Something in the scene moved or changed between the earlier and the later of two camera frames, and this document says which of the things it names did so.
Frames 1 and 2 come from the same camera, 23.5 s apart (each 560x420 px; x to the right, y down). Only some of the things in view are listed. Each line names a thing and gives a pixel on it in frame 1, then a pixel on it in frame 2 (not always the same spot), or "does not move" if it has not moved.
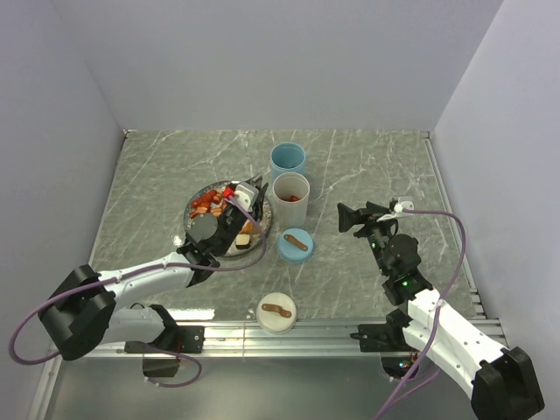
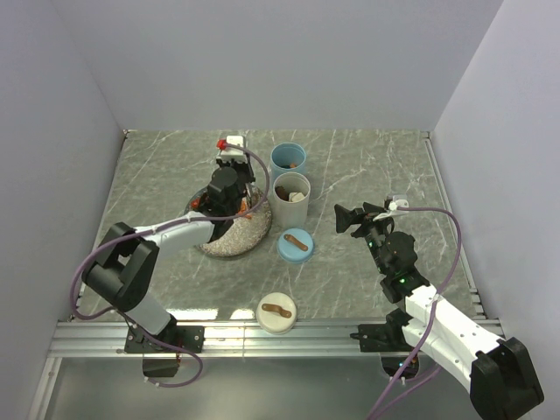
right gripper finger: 349,220 does not move
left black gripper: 252,180 → 241,164
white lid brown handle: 276,312 does not move
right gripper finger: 374,208 does not move
